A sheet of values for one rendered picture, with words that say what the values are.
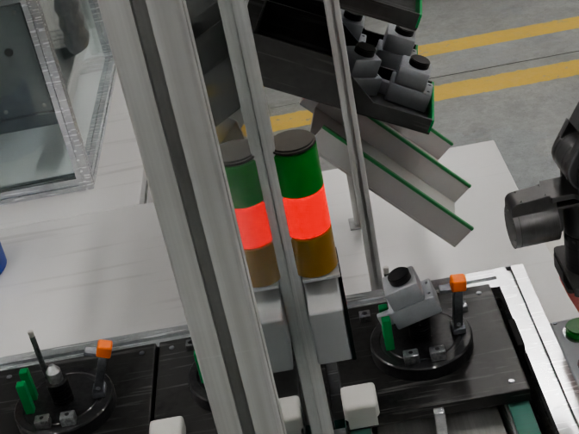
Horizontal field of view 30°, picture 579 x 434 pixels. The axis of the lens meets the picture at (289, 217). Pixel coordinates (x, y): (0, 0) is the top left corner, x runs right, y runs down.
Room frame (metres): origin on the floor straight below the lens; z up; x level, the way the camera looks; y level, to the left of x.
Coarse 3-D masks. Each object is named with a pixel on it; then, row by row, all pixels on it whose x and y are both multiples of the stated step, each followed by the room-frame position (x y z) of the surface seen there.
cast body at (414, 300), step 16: (400, 272) 1.17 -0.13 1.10; (384, 288) 1.16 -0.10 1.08; (400, 288) 1.15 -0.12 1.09; (416, 288) 1.15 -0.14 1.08; (432, 288) 1.16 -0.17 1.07; (400, 304) 1.15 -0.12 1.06; (416, 304) 1.15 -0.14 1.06; (432, 304) 1.15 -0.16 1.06; (400, 320) 1.15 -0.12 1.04; (416, 320) 1.15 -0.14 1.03
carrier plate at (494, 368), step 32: (480, 288) 1.27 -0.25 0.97; (352, 320) 1.26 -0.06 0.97; (480, 320) 1.20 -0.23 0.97; (480, 352) 1.13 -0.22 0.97; (512, 352) 1.12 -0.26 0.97; (352, 384) 1.12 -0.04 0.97; (384, 384) 1.11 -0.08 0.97; (416, 384) 1.10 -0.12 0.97; (448, 384) 1.08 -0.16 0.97; (480, 384) 1.07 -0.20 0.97; (512, 384) 1.06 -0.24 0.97; (384, 416) 1.05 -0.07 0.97; (416, 416) 1.05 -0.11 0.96
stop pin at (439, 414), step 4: (436, 408) 1.05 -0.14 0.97; (440, 408) 1.04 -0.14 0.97; (436, 412) 1.04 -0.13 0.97; (440, 412) 1.04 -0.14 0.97; (444, 412) 1.04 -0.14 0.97; (436, 416) 1.04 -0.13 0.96; (440, 416) 1.04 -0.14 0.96; (444, 416) 1.04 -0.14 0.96; (436, 420) 1.04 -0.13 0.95; (440, 420) 1.04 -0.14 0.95; (444, 420) 1.04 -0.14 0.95; (436, 424) 1.04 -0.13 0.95; (440, 424) 1.04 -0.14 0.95; (444, 424) 1.04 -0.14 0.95; (436, 428) 1.04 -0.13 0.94; (440, 428) 1.04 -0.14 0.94; (444, 428) 1.04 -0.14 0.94; (440, 432) 1.04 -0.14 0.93; (444, 432) 1.04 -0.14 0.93
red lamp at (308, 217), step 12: (324, 192) 0.98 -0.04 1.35; (288, 204) 0.96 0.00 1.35; (300, 204) 0.96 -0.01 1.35; (312, 204) 0.96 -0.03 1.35; (324, 204) 0.97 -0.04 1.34; (288, 216) 0.97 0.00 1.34; (300, 216) 0.96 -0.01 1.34; (312, 216) 0.96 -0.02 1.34; (324, 216) 0.97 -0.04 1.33; (300, 228) 0.96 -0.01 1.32; (312, 228) 0.96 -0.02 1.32; (324, 228) 0.96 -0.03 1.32
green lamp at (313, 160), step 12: (276, 156) 0.97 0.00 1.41; (288, 156) 0.96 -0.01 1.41; (300, 156) 0.96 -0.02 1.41; (312, 156) 0.97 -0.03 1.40; (288, 168) 0.96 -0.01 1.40; (300, 168) 0.96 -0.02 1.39; (312, 168) 0.96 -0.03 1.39; (288, 180) 0.96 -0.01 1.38; (300, 180) 0.96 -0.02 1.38; (312, 180) 0.96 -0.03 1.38; (288, 192) 0.96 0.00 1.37; (300, 192) 0.96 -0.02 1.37; (312, 192) 0.96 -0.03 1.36
